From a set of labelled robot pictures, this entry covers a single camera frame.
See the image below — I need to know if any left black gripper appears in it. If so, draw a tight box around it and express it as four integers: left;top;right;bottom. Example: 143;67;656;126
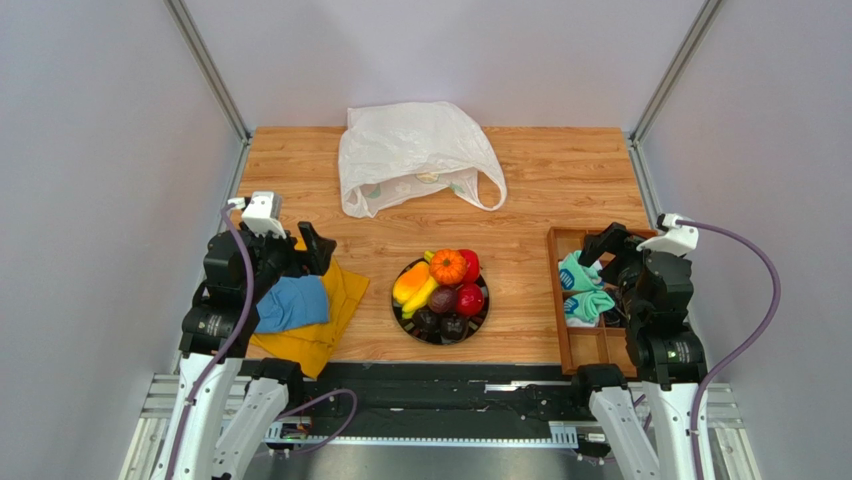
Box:
243;220;335;301

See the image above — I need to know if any white plastic bag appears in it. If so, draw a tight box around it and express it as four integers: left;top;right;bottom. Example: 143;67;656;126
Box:
338;101;508;218

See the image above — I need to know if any orange toy pumpkin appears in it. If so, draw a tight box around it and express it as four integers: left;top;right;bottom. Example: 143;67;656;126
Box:
430;249;468;285

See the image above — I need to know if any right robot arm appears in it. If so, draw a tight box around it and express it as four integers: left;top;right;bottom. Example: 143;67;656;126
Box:
574;223;715;479

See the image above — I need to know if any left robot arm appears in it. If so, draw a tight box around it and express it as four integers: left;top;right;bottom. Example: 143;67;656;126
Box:
151;222;337;479

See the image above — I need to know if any teal sock upper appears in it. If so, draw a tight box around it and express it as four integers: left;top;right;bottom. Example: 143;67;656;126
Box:
557;250;605;292

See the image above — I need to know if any teal sock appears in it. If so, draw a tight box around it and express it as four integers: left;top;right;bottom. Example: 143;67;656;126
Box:
557;250;605;292
563;290;615;328

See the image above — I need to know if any blue cloth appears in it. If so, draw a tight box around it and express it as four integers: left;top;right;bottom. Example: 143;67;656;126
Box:
255;276;329;334

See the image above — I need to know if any teal sock lower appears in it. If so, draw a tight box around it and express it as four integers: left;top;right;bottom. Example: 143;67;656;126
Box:
563;290;615;328

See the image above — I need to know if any yellow orange mango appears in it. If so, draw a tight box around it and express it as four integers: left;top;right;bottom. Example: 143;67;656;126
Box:
392;260;430;305

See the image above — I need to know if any yellow cloth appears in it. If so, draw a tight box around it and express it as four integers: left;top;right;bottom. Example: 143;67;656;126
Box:
250;259;369;379

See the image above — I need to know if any wooden compartment tray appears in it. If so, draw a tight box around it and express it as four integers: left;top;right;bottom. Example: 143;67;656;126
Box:
547;226;697;378

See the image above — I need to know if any yellow banana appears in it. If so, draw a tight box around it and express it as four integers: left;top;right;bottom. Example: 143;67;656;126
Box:
399;251;439;319

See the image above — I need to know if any red apple upper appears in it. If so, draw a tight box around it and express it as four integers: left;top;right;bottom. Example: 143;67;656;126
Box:
458;249;480;284

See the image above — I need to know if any red apple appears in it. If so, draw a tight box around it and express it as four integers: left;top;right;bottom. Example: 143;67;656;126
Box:
455;283;485;317
458;249;480;284

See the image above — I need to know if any dark eggplant left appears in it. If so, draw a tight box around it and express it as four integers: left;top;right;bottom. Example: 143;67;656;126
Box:
412;307;442;335

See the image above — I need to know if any dark purple fruit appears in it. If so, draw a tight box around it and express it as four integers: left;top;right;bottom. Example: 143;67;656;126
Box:
427;285;458;314

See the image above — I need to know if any red apple lower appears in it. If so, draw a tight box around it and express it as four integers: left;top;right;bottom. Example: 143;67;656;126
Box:
455;283;485;317

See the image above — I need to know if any black round plate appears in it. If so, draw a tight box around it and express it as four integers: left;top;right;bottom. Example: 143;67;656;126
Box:
391;249;490;346

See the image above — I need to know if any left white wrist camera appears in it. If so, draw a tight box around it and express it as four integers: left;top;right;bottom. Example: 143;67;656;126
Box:
225;191;288;239

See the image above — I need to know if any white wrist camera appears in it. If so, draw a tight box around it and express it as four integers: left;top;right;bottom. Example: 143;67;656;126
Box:
636;213;699;257
225;191;288;239

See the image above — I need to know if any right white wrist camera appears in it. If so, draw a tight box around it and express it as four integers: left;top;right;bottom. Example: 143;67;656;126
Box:
636;213;699;257

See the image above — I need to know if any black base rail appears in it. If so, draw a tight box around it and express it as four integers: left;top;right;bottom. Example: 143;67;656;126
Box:
262;363;614;463

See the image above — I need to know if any right aluminium frame post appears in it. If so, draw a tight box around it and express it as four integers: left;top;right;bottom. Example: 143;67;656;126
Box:
630;0;726;146

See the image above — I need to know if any aluminium frame post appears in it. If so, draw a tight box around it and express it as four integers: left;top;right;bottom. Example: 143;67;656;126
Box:
164;0;252;145
630;0;726;146

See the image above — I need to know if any left aluminium frame post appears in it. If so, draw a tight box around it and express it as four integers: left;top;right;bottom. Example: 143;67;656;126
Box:
164;0;252;145

